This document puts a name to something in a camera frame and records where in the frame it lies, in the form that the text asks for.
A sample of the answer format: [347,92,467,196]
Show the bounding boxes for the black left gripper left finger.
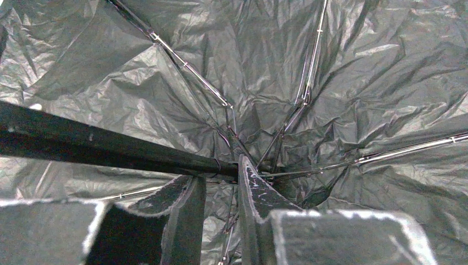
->
[1,176,206,264]

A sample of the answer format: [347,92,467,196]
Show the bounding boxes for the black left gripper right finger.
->
[237,155,437,264]

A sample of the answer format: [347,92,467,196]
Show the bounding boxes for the lilac folding umbrella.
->
[1,1,467,264]

